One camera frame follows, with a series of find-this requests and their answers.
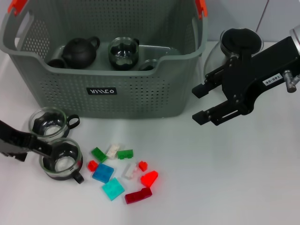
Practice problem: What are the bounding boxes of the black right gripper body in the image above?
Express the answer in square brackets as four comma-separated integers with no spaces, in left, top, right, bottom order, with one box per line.
[222,37,300,116]

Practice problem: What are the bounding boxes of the glass pitcher with black handle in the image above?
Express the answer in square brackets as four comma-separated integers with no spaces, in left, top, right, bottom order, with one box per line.
[203,27,265,78]

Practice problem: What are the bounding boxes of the black clay teapot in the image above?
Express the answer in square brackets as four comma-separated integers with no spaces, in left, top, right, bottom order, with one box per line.
[61,36,101,70]

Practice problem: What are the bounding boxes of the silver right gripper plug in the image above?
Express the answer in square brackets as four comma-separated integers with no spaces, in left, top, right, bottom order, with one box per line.
[282,69,300,94]

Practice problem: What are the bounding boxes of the bright red sloped brick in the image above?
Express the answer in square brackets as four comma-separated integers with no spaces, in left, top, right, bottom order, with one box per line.
[140,170,159,188]

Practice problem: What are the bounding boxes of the dark red long brick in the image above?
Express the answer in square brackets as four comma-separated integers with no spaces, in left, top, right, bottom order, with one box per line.
[124,187,153,205]

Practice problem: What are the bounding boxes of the small black clay cup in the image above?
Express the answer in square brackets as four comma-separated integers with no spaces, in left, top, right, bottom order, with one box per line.
[46,58,65,69]

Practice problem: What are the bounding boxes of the grey-green perforated storage bin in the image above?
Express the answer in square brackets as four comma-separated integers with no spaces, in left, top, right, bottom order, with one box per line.
[0,0,209,119]

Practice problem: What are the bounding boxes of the blue toy brick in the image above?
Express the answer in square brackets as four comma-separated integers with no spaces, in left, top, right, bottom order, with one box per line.
[92,163,115,184]

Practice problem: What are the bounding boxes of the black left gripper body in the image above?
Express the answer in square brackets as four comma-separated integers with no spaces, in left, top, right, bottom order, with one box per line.
[0,119,32,163]

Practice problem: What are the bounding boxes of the glass teacup with black holder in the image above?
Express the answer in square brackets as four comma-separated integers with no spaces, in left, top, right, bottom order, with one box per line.
[107,37,140,71]
[28,106,81,141]
[138,59,158,71]
[38,137,84,186]

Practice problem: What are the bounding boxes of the green car-shaped toy brick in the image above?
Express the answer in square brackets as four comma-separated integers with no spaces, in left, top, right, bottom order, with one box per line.
[116,150,134,160]

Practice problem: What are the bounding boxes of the white toy brick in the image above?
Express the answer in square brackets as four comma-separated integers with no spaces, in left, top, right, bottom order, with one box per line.
[105,144,124,160]
[123,162,139,180]

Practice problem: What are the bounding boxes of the green flat toy brick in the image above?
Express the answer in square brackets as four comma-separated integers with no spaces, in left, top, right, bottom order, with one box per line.
[90,147,108,164]

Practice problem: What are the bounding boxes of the teal square toy brick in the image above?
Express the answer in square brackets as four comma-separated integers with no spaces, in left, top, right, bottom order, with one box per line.
[101,177,125,202]

